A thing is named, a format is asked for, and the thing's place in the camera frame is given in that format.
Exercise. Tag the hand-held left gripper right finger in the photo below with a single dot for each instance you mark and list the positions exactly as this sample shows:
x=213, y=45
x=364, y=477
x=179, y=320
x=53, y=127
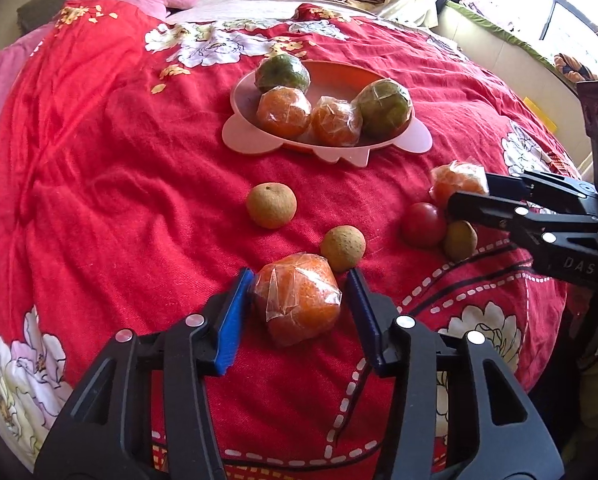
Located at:
x=364, y=320

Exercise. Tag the white grey garment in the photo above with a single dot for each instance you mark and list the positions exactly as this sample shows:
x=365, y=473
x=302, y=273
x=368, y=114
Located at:
x=446, y=42

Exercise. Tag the orange tangerine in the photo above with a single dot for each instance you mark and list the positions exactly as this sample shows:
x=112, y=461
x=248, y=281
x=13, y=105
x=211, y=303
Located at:
x=454, y=182
x=335, y=120
x=284, y=112
x=296, y=300

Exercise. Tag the beige bed sheet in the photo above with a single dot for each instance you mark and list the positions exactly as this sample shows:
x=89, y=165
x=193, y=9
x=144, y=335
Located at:
x=259, y=7

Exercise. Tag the cream window seat green trim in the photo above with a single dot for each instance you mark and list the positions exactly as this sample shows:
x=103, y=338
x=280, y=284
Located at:
x=479, y=35

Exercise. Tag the red floral blanket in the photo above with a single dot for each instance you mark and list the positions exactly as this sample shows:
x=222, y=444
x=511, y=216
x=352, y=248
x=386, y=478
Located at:
x=129, y=210

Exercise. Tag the orange patterned cloth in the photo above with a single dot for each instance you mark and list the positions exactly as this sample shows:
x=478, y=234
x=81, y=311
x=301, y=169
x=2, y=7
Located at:
x=574, y=65

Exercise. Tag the small green tangerine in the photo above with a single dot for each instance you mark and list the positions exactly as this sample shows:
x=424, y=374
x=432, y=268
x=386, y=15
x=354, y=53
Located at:
x=282, y=72

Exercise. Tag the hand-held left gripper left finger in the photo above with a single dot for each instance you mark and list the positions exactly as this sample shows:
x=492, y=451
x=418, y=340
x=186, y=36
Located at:
x=234, y=320

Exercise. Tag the pink plastic plate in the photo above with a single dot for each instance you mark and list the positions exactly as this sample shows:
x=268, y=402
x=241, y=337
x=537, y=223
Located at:
x=244, y=135

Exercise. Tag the brown longan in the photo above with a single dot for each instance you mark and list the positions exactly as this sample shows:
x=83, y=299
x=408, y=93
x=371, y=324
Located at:
x=271, y=205
x=460, y=240
x=342, y=248

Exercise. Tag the red tomato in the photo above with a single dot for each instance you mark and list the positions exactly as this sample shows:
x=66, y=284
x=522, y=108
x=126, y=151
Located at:
x=421, y=224

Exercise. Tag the large green tangerine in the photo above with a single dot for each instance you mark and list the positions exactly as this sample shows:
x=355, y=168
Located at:
x=383, y=107

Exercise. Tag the window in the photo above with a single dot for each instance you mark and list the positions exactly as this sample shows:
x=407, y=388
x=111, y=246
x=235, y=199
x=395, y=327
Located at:
x=554, y=0

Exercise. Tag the purple patterned cloth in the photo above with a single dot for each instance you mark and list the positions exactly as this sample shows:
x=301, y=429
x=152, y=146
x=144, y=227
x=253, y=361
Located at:
x=484, y=2

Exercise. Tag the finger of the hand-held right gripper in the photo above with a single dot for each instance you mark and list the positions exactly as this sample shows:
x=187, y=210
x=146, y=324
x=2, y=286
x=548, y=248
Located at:
x=516, y=185
x=479, y=207

